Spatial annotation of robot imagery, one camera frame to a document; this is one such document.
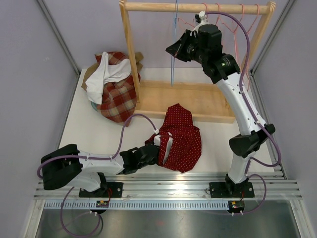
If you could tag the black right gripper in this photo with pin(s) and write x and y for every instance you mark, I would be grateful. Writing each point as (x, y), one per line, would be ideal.
(178, 49)

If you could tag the blue wire hanger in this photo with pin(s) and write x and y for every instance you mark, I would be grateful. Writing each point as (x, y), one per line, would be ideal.
(172, 65)

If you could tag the small white skirt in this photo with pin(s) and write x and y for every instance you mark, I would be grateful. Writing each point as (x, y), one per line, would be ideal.
(106, 73)

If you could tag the red plaid skirt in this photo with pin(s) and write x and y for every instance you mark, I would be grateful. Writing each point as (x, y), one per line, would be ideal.
(118, 100)

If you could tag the tan skirt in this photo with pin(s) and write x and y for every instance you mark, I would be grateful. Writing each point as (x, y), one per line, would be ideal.
(140, 59)

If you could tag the red polka dot skirt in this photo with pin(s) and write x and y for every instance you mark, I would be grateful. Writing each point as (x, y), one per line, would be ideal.
(180, 141)

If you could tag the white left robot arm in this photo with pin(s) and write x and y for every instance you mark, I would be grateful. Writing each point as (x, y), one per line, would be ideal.
(69, 166)

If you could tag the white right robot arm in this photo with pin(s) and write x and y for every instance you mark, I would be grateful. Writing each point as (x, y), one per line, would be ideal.
(225, 73)

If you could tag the wooden clothes rack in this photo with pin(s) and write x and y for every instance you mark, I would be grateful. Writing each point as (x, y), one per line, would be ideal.
(155, 94)

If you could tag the teal plastic bin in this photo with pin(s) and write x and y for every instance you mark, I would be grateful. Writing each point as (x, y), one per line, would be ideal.
(95, 106)

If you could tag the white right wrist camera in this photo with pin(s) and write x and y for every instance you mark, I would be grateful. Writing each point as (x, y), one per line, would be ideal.
(201, 19)

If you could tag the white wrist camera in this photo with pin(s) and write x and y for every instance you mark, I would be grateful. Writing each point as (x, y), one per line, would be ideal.
(201, 19)
(157, 142)

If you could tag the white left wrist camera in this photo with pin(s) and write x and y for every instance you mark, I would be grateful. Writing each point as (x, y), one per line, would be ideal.
(157, 142)

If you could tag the aluminium frame rail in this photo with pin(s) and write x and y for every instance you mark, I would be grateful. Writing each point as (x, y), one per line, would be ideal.
(276, 185)

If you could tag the slotted cable duct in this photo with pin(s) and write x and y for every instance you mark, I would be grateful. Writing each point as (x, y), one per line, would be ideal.
(138, 204)

